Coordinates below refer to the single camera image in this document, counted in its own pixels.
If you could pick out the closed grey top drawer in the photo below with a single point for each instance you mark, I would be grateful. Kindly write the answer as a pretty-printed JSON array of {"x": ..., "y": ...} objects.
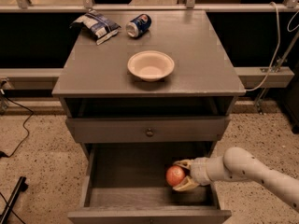
[{"x": 146, "y": 130}]

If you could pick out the metal railing frame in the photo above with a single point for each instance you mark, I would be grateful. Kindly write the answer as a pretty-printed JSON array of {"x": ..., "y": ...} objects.
[{"x": 260, "y": 39}]

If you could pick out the open grey middle drawer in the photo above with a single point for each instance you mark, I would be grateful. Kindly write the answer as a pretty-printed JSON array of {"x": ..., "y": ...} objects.
[{"x": 125, "y": 184}]

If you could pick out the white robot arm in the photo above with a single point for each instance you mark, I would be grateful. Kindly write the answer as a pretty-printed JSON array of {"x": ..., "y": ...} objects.
[{"x": 236, "y": 165}]

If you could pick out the red apple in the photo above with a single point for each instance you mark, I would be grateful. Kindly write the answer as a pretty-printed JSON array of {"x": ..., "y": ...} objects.
[{"x": 174, "y": 175}]

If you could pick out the grey wooden drawer cabinet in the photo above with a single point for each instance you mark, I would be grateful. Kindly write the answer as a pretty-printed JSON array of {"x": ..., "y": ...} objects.
[{"x": 136, "y": 105}]

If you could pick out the blue pepsi can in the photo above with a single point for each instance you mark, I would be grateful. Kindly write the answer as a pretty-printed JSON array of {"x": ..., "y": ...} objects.
[{"x": 138, "y": 26}]

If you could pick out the black floor bar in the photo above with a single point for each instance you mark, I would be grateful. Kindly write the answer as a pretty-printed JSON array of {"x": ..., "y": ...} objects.
[{"x": 20, "y": 187}]

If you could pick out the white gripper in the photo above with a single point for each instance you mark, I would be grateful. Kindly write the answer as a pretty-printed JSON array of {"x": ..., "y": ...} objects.
[{"x": 199, "y": 171}]

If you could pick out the blue white chip bag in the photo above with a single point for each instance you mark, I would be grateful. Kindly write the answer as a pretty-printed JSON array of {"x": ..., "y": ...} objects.
[{"x": 101, "y": 28}]

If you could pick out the white paper bowl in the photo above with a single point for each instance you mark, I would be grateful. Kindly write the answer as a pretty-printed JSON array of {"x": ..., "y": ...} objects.
[{"x": 151, "y": 65}]

